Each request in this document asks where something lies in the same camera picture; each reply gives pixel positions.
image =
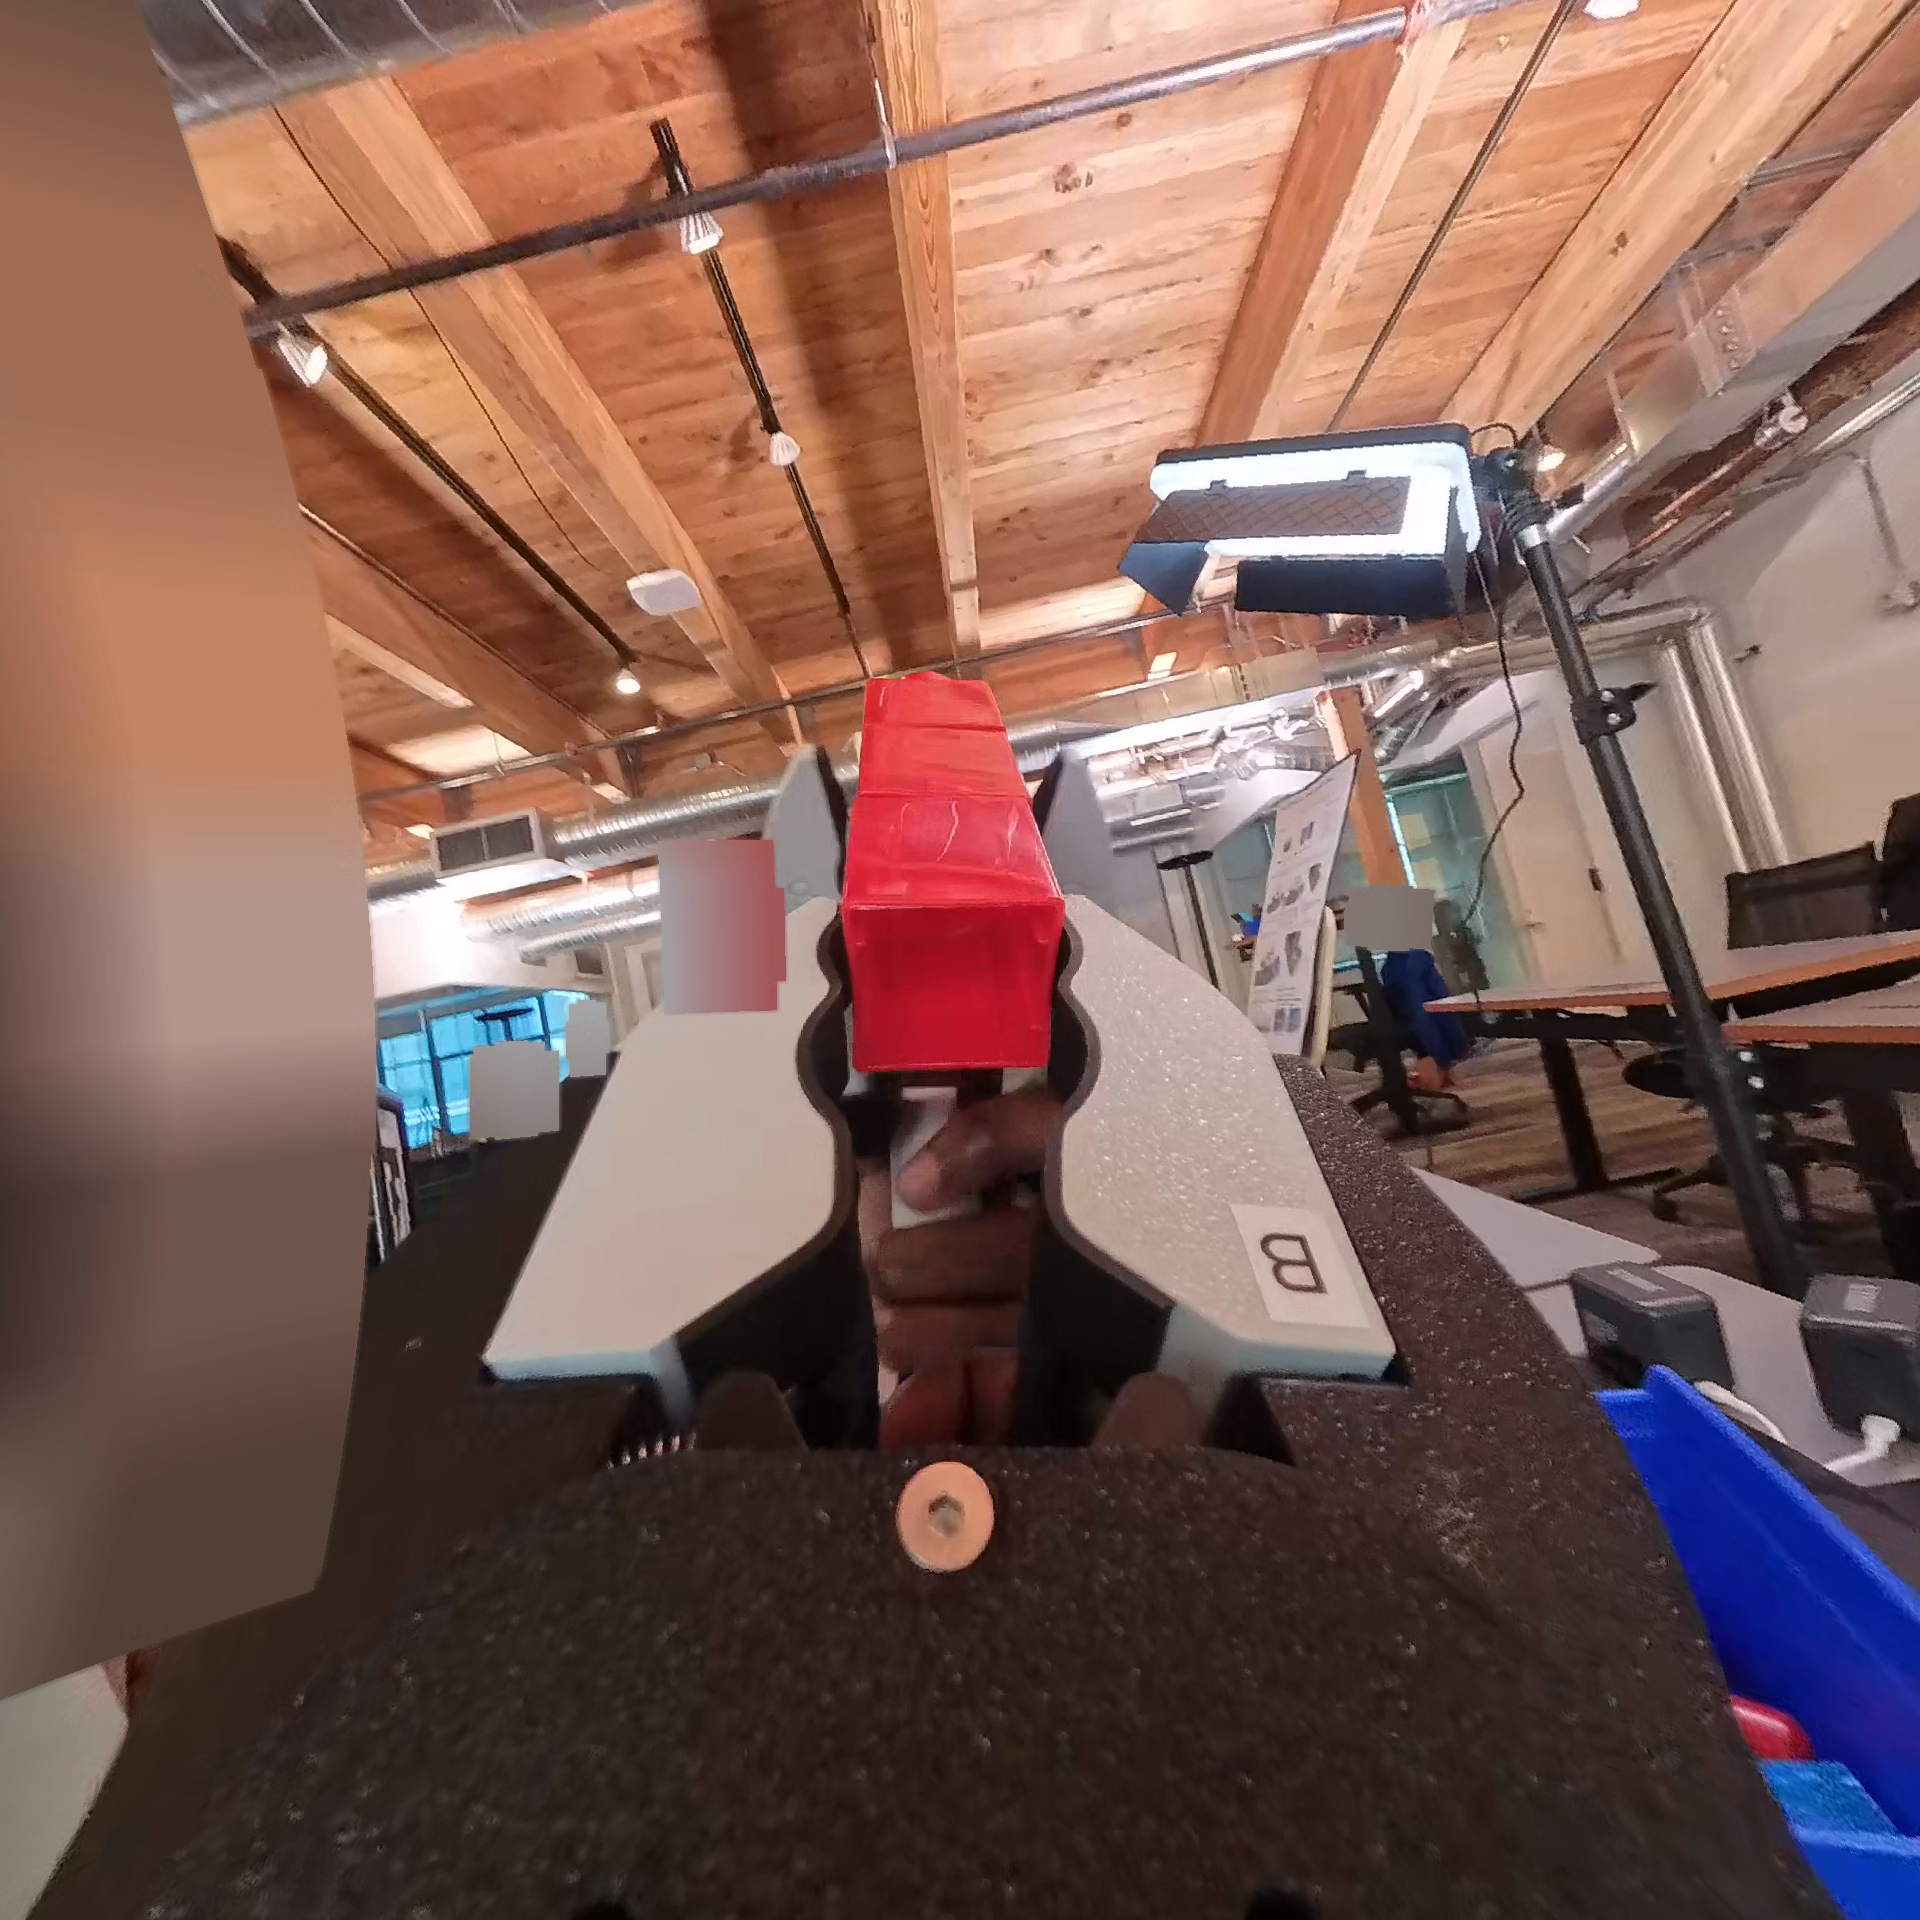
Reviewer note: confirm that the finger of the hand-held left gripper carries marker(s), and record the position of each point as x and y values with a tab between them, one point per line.
811	833
1072	841

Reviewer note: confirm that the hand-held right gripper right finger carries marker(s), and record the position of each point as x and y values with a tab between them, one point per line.
1201	1141

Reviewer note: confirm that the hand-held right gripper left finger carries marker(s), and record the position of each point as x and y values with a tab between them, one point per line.
676	1186

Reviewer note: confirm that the red mega block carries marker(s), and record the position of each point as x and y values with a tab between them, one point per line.
955	962
931	703
945	765

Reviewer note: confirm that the blue plastic bin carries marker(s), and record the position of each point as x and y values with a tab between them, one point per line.
1769	1559

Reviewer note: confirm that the pile of mega blocks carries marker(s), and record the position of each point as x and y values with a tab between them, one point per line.
1799	1770

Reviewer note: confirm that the person's left hand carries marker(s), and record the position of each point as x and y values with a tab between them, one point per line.
991	1155

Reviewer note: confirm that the black floor lamp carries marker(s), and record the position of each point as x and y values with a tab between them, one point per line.
1193	916

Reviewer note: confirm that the white ceiling access point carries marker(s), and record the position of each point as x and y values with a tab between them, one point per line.
664	593

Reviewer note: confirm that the ceiling air vent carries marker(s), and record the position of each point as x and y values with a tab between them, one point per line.
487	845

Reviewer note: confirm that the studio light panel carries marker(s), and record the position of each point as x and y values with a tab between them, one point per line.
1305	517

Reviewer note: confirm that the grey office desk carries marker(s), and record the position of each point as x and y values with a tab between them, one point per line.
1845	1027
1651	983

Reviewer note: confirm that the black battery charger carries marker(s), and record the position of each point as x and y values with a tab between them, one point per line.
1651	1319
1862	1349

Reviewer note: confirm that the black office chair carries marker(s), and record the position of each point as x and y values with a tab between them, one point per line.
1799	893
1695	1097

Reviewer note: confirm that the black light stand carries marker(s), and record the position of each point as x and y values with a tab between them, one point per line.
1651	902

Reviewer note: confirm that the silver air duct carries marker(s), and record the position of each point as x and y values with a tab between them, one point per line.
645	826

